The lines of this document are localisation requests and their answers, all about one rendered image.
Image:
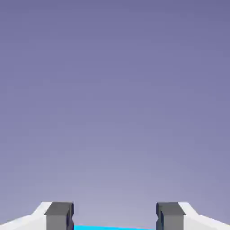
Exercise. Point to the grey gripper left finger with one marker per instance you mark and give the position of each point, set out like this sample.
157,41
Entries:
57,217

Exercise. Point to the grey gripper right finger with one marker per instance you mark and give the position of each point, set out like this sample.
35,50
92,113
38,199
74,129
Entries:
171,217

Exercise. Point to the large cyan box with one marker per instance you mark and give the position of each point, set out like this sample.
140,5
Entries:
107,228

